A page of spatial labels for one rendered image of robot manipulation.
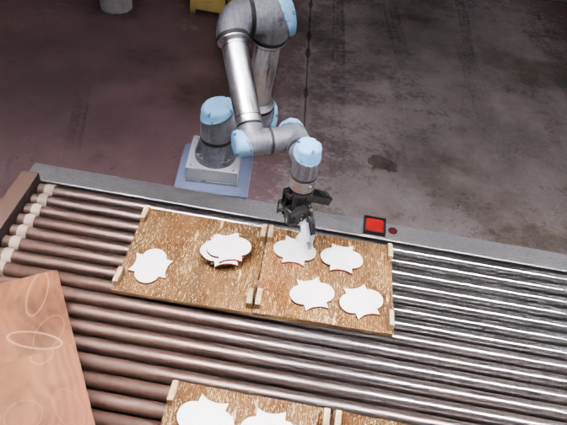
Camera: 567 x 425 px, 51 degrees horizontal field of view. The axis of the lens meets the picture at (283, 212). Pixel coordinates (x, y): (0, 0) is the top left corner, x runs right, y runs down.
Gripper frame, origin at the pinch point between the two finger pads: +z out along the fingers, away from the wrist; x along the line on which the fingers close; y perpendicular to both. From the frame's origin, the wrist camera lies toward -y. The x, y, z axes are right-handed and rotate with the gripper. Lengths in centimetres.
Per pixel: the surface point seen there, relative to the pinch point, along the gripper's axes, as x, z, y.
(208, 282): 0.3, 8.3, 30.6
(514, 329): 54, 9, -45
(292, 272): 7.6, 8.1, 5.8
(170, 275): -7.1, 8.4, 39.6
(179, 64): -261, 102, -69
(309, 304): 20.9, 7.1, 8.0
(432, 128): -124, 101, -199
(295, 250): 0.6, 7.1, 0.6
